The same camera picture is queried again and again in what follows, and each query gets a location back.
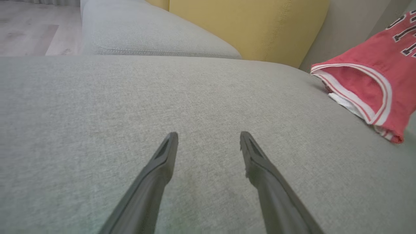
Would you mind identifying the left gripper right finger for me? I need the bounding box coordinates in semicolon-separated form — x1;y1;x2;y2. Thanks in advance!
240;131;325;234

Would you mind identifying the medium yellow sofa back cushion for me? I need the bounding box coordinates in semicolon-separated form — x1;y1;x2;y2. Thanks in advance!
145;0;170;11

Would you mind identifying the red shirt with white trim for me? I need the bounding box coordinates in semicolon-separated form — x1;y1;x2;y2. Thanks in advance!
310;10;416;144

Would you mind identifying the large grey sofa seat cushion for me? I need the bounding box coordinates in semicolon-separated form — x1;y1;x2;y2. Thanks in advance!
0;55;416;234

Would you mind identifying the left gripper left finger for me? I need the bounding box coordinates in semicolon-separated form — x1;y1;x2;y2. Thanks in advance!
97;132;179;234

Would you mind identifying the grey stitched sofa seat cushion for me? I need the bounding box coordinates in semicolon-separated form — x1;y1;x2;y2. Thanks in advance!
80;0;242;60

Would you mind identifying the large yellow sofa back cushion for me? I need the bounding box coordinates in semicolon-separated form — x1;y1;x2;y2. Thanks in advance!
169;0;331;69

